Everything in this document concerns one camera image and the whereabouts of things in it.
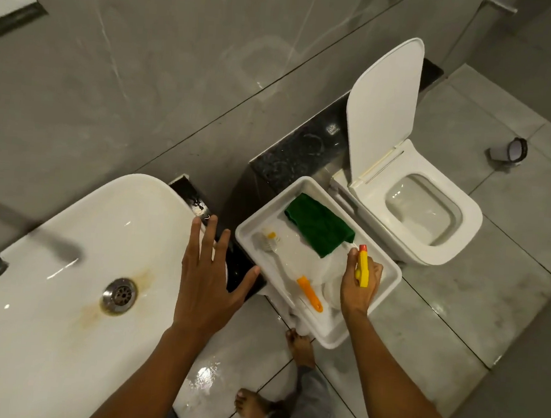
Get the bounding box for person's right hand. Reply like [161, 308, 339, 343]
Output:
[338, 246, 386, 320]

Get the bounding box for person's left hand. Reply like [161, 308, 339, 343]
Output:
[170, 212, 265, 345]

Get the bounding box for clear spray bottle yellow nozzle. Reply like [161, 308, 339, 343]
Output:
[320, 241, 373, 312]

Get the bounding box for person's right forearm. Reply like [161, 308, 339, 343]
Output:
[337, 309, 482, 418]

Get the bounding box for person's left forearm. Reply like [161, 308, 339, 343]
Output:
[84, 318, 207, 418]

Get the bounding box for black sink counter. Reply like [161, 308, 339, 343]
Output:
[160, 173, 275, 303]

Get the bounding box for green cleaning cloth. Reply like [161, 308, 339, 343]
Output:
[281, 191, 359, 261]

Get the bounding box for white plastic tray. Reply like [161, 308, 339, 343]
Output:
[226, 171, 410, 355]

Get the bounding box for person's right foot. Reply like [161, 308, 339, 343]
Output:
[283, 328, 319, 369]

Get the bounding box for person's foot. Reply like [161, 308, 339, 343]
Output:
[233, 387, 275, 418]
[283, 328, 319, 369]

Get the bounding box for chrome sink drain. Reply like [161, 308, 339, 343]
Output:
[100, 276, 139, 317]

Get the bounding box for white toilet bowl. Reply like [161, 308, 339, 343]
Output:
[323, 133, 490, 271]

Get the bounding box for black granite ledge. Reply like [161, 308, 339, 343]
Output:
[247, 45, 445, 206]

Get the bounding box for person's left foot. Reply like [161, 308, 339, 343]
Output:
[233, 387, 275, 418]

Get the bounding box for person's grey trousers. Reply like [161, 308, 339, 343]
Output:
[261, 362, 345, 418]

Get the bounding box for white toilet lid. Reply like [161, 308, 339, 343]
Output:
[340, 33, 427, 188]

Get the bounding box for white ceramic sink basin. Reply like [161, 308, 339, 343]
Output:
[0, 162, 236, 418]

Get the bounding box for grey cup with black rim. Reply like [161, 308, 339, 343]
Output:
[486, 135, 530, 166]

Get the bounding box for orange handled scrub brush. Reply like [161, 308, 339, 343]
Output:
[247, 230, 329, 314]

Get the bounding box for chrome wall fixture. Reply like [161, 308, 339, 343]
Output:
[481, 0, 519, 16]

